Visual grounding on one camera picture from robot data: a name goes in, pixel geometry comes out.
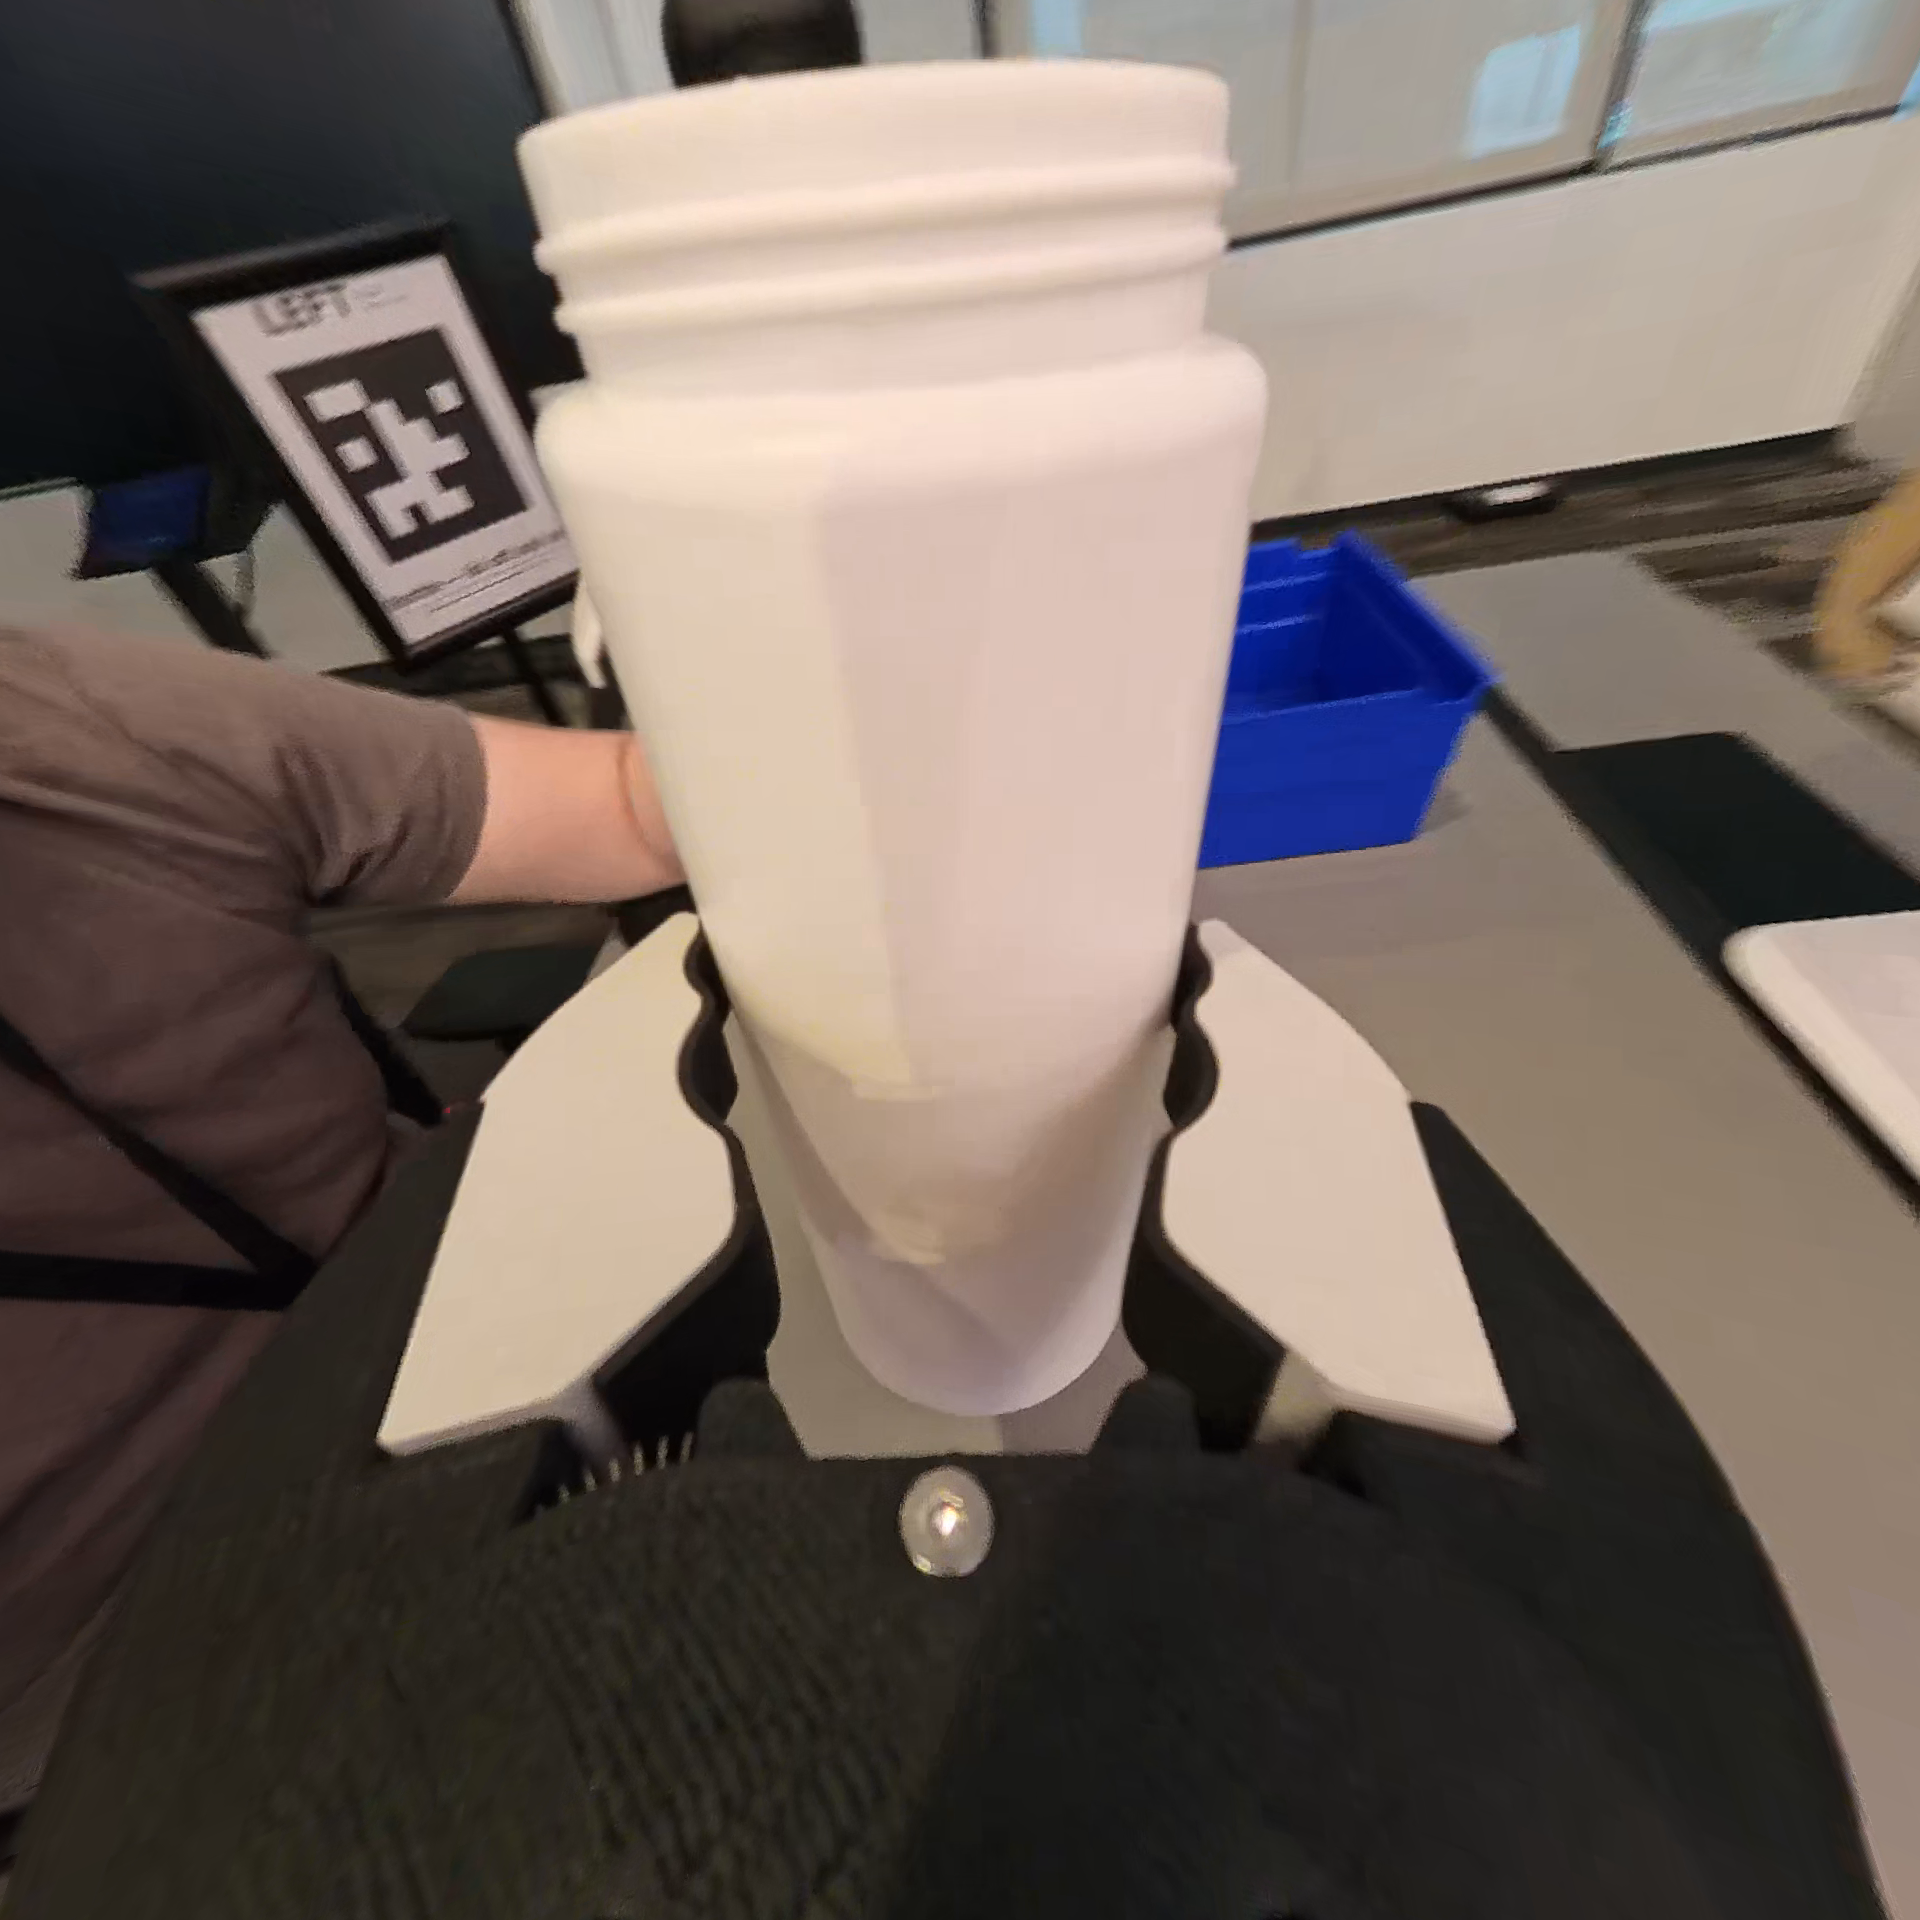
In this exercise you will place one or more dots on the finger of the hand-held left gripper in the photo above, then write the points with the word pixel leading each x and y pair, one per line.
pixel 588 638

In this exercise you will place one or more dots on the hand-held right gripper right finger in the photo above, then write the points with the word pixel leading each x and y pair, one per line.
pixel 1319 1214

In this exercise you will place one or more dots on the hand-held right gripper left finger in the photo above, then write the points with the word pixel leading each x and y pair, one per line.
pixel 587 1201

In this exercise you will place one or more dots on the white plastic bottle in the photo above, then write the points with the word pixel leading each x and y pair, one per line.
pixel 902 676

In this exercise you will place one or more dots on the blue plastic storage bin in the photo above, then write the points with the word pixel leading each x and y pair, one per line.
pixel 1349 750

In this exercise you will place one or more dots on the black sign easel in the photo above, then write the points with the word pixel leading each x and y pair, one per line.
pixel 538 676

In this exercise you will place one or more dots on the black framed marker sign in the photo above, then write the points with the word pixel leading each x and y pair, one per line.
pixel 390 450

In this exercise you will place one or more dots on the small blue floor box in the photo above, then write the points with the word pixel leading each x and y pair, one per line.
pixel 143 517

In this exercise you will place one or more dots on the person's grey shirt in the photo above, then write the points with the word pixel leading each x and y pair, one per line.
pixel 150 901

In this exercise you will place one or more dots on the black rectangular table pad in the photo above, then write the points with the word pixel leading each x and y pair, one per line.
pixel 1725 825

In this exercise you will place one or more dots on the instruction sheet on stand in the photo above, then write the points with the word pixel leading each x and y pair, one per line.
pixel 1846 1005

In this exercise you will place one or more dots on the small black floor device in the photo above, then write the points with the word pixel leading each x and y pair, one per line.
pixel 1501 501

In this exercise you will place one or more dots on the large dark wall panel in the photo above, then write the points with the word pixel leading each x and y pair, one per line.
pixel 224 120

